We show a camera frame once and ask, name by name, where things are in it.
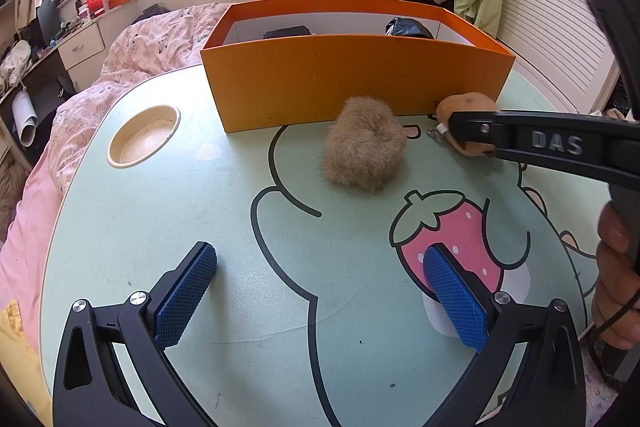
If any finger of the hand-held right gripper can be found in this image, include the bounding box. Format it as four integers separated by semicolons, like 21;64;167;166
447;109;640;194

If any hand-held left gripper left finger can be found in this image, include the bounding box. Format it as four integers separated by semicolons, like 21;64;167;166
52;241;218;427

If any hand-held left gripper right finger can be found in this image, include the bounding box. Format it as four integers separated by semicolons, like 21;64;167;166
423;243;587;427

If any tan plush toy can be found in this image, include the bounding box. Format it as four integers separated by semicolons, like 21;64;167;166
429;93;501;158

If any black glossy lace-trimmed pouch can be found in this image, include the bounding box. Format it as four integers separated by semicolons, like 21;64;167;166
385;17;435;40

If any orange cardboard box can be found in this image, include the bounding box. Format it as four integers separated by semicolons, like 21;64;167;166
200;0;516;135

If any dark glossy leather case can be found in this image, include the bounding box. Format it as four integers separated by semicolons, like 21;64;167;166
262;26;312;40

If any green cartoon desktop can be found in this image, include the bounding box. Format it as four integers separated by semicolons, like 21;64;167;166
39;67;611;427

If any person's right hand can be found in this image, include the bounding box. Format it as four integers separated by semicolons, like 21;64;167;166
591;202;640;351

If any white slatted door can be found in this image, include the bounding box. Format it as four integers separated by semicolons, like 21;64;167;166
500;0;626;112

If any pink bed sheet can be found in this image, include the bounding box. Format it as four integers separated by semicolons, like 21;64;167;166
0;147;71;358

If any yellow cloth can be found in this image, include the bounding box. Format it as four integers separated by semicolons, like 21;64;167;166
0;299;53;425

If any white paper roll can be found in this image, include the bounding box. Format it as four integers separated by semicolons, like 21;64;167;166
11;91;40;148

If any pink floral quilt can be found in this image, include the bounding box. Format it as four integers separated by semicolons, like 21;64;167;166
47;3;236;195

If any white drawer cabinet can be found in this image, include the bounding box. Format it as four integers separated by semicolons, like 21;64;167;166
57;22;107;70

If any white cloth bundle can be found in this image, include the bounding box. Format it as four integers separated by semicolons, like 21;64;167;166
0;39;33;88

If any black monitor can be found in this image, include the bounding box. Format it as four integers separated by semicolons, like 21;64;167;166
35;0;62;48

